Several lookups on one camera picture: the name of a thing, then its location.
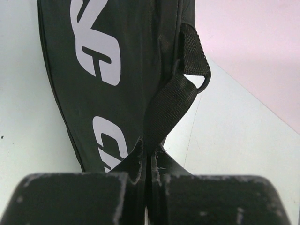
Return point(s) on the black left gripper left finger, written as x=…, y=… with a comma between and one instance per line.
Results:
x=91, y=198

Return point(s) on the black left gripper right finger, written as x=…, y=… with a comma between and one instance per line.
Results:
x=180, y=198

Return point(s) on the black Crossway racket bag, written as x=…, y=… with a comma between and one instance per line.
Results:
x=120, y=70

